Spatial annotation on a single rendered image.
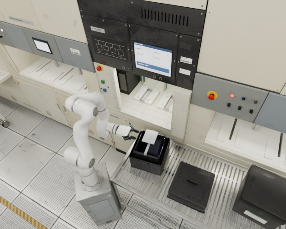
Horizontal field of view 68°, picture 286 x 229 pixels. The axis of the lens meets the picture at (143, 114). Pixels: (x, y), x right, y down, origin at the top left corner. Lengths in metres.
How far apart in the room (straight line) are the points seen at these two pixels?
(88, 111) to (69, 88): 1.30
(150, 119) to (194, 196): 0.80
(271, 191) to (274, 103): 0.59
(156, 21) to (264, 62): 0.65
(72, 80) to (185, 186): 1.77
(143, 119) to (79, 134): 0.80
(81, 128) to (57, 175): 1.61
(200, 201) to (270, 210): 0.43
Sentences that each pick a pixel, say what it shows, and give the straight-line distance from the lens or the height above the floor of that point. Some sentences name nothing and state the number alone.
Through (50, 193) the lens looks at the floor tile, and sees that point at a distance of 2.88.
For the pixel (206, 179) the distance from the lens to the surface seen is 1.77.
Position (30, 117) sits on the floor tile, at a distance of 3.77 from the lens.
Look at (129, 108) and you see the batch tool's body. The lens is 2.16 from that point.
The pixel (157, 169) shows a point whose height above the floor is 0.86.
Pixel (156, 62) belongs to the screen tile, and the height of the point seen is 1.56.
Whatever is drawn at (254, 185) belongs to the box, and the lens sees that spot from 1.68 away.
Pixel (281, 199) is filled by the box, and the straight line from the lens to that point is 1.71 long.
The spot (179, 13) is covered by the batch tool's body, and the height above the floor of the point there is 1.91.
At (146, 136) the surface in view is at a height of 1.08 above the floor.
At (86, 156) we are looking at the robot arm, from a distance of 1.50.
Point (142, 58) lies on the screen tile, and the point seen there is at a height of 1.56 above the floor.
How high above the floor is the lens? 2.43
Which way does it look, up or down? 48 degrees down
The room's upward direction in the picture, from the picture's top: 4 degrees counter-clockwise
